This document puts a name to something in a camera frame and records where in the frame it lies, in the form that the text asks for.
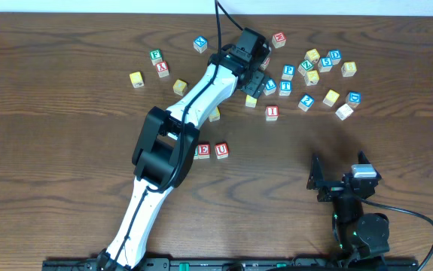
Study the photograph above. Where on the blue d block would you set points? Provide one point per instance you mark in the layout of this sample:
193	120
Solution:
335	56
353	99

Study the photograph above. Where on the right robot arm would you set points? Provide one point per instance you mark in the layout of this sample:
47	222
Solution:
360	236

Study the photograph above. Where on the red U block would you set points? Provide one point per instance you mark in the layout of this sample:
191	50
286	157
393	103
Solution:
221	150

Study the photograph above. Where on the red i block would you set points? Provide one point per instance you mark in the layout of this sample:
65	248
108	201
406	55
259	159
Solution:
271	113
264	64

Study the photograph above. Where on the red Y block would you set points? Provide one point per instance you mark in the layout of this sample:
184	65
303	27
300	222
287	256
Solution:
162	69

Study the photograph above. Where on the blue 2 block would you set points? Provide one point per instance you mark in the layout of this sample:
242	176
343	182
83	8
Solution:
306	102

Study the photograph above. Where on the blue D block upper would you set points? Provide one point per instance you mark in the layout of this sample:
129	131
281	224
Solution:
335	56

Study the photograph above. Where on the yellow 8 block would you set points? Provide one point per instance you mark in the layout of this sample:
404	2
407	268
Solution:
348	69

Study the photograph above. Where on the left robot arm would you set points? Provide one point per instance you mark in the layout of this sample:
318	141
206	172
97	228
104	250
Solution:
165	149

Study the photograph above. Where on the red E block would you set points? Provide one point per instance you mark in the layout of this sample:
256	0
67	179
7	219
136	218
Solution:
203	151

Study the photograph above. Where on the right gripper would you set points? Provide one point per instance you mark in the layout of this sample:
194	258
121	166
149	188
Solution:
336	189

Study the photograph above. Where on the blue X block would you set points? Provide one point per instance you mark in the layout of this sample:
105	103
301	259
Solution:
200	44

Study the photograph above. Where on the blue L block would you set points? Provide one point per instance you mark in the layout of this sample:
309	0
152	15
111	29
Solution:
270	87

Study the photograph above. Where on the blue 5 block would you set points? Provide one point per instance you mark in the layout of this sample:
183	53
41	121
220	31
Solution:
325	64

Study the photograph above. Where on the red block top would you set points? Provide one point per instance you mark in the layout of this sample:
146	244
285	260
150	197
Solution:
279	39

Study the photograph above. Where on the blue T block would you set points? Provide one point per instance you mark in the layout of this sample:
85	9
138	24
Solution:
285	88

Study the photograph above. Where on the green F block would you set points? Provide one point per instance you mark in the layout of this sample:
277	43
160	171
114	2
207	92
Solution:
156	56

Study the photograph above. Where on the blue P block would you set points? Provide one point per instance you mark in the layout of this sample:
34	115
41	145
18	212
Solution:
288	72

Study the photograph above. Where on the blue D block lower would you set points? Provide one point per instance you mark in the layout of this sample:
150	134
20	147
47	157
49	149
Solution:
353	99

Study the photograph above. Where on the plain yellow block centre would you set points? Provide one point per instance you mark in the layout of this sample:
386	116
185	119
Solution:
250	101

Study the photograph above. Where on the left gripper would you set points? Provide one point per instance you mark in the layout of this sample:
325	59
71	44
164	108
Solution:
256	83

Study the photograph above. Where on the yellow block far left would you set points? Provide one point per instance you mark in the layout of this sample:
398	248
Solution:
136	79

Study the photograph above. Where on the yellow O block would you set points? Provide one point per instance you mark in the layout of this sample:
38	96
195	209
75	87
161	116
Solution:
180	87

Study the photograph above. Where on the red I block lower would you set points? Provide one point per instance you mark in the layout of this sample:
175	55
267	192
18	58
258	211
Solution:
271	113

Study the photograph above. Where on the yellow block below Z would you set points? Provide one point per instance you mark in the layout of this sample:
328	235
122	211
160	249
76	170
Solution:
311	78

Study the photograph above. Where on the yellow block top right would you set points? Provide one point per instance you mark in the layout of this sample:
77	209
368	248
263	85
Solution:
312	56

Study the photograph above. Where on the white block right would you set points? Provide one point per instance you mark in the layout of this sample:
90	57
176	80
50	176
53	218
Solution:
344	111

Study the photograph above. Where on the red I block upper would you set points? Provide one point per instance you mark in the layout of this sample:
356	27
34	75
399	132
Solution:
264	64

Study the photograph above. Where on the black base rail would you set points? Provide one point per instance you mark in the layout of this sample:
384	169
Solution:
299	263

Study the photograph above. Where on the green N block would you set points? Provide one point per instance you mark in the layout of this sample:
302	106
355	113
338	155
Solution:
196	154

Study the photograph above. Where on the yellow block beside E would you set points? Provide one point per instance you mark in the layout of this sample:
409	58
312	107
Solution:
215	115

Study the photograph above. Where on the green Z block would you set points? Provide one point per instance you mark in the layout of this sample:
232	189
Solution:
305	67

